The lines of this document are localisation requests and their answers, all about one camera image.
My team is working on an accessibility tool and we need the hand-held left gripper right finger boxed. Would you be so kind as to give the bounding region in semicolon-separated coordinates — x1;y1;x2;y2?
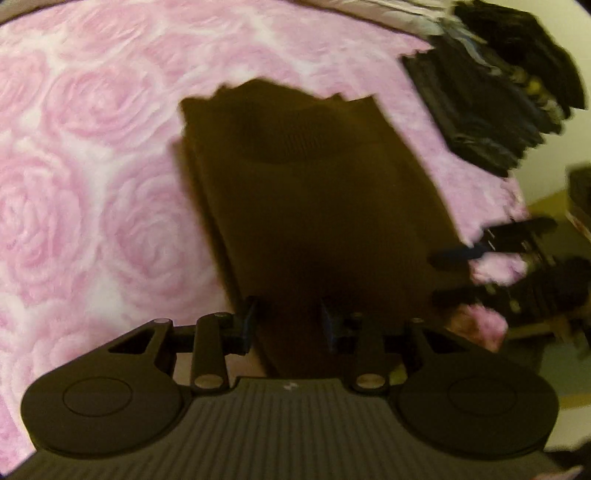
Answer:
321;299;437;394

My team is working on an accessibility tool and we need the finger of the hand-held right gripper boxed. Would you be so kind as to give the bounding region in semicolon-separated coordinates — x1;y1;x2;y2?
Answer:
431;282;514;309
429;217;559;271

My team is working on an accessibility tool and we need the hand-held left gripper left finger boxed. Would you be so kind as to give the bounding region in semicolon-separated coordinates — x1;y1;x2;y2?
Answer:
108;298;258;394

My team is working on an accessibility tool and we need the dark brown garment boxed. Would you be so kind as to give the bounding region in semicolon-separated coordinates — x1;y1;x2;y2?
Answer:
178;78;477;380

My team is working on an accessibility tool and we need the stack of dark clothes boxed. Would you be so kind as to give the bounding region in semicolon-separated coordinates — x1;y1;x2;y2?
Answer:
401;0;587;178

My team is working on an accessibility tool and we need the pink floral blanket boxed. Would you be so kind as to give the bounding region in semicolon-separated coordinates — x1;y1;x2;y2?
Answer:
0;0;532;464

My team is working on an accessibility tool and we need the grey striped cloth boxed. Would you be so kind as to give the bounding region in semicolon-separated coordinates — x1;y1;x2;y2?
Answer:
318;0;467;37

